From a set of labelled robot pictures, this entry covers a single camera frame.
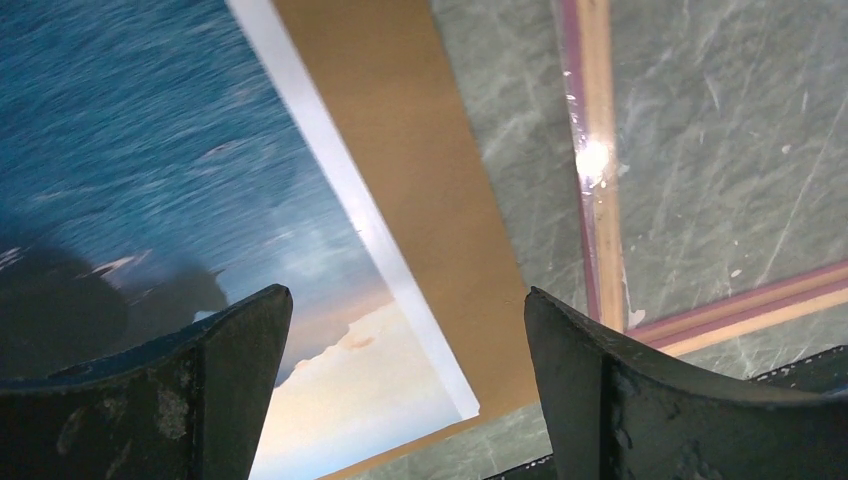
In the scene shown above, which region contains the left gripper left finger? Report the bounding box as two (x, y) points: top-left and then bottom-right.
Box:
(1, 284), (293, 479)

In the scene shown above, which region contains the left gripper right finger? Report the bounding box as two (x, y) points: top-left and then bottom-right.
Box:
(524, 288), (847, 479)

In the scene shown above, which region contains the blue sky ocean photo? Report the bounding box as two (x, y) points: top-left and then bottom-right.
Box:
(1, 1), (480, 479)

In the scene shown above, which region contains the pink wooden picture frame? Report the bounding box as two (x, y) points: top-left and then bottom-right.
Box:
(553, 1), (847, 356)

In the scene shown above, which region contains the brown backing board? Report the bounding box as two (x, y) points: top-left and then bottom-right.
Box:
(276, 1), (537, 479)

